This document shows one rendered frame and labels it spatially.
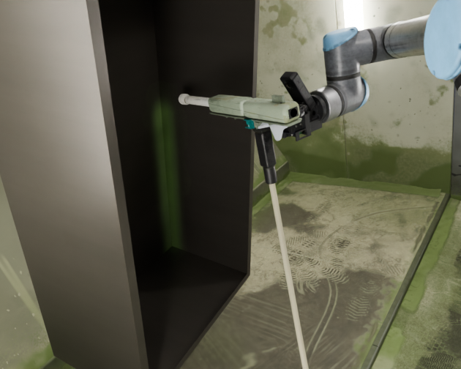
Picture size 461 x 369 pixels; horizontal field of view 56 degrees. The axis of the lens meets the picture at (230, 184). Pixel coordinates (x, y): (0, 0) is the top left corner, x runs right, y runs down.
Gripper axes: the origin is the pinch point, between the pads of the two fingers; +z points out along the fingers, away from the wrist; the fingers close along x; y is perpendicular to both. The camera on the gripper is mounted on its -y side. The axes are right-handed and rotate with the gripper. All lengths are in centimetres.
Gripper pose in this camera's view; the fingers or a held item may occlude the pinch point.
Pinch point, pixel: (257, 121)
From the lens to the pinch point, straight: 105.3
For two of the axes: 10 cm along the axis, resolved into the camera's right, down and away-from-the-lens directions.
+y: 1.6, 9.1, 3.9
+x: -5.9, -2.3, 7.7
